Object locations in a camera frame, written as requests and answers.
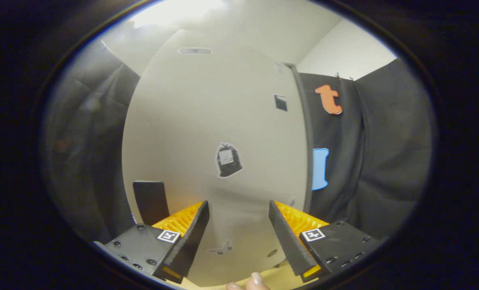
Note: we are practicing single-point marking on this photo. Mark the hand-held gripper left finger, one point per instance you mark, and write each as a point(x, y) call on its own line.
point(143, 245)

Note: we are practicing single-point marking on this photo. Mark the white shoe cabinet door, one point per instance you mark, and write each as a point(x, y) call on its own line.
point(191, 117)

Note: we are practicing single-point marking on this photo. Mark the black backdrop cloth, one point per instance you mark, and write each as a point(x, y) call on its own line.
point(388, 153)

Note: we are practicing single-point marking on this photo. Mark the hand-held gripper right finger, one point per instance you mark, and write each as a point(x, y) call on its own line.
point(340, 245)

